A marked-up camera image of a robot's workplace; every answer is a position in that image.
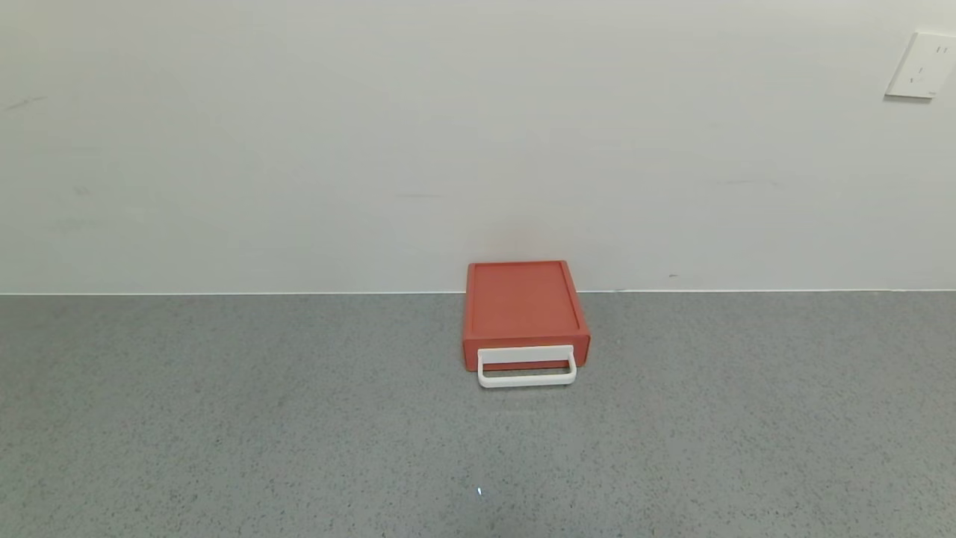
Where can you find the red drawer cabinet casing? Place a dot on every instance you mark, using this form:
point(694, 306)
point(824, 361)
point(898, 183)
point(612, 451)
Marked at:
point(523, 299)

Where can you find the white wall socket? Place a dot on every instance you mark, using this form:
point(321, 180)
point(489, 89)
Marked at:
point(922, 66)

